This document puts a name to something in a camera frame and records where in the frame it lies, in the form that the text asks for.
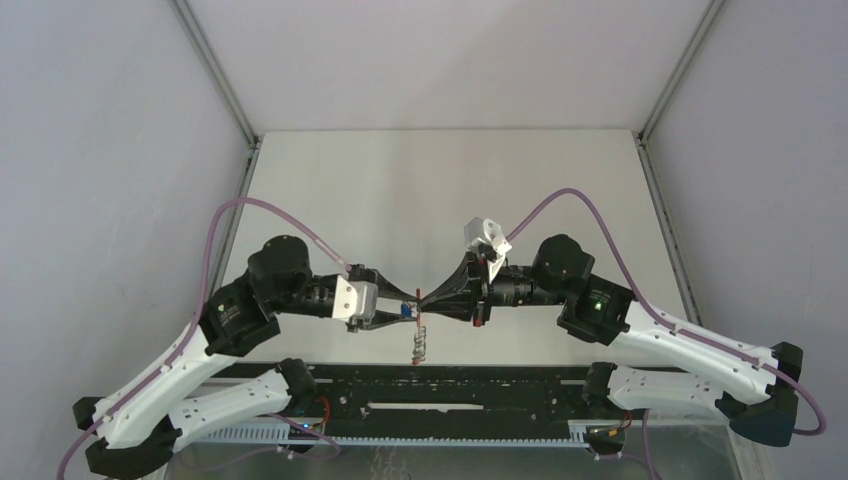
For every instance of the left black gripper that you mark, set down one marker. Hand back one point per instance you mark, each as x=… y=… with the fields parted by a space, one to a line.
x=386 y=288

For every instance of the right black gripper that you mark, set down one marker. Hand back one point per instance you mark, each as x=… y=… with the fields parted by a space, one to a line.
x=455 y=296

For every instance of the red grey keyring holder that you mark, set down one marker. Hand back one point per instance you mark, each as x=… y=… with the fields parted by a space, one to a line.
x=418 y=355

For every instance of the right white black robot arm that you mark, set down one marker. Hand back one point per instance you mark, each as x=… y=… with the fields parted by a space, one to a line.
x=748 y=385

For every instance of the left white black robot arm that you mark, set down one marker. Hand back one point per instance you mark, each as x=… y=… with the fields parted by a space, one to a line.
x=139 y=428

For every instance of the left circuit board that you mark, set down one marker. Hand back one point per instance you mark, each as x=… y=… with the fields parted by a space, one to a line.
x=305 y=434

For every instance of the circuit board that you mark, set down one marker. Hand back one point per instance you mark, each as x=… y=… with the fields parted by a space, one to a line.
x=305 y=434
x=605 y=435

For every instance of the right circuit board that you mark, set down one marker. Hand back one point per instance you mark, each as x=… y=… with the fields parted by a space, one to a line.
x=605 y=435

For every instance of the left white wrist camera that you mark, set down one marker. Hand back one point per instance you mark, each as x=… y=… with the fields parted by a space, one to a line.
x=353 y=299

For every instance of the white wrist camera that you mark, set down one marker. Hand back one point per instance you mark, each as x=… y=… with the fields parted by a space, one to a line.
x=485 y=238
x=353 y=299

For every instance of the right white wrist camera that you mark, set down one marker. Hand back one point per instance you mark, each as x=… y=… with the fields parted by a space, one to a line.
x=485 y=238

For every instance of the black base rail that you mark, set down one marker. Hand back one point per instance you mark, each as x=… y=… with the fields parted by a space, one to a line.
x=462 y=403

